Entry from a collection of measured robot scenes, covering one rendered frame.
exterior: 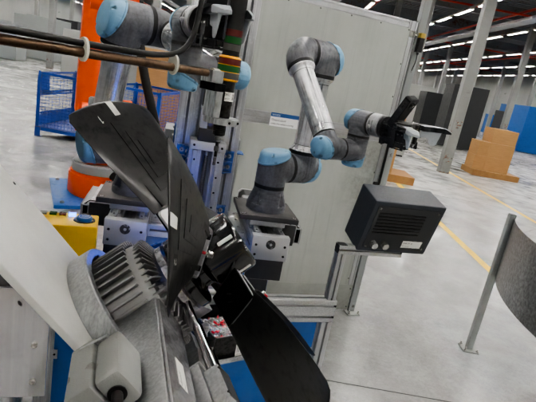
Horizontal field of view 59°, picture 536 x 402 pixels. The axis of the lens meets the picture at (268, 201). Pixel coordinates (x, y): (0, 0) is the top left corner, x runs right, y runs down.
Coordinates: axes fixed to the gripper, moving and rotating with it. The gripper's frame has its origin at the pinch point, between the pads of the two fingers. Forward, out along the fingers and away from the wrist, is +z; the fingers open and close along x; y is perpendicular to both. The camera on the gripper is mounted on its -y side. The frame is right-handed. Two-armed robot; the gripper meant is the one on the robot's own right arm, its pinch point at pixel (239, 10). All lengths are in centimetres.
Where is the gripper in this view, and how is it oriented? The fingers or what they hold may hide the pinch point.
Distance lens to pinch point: 92.6
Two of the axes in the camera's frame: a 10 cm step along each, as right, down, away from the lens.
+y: -1.8, 9.5, 2.7
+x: -8.8, -0.4, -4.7
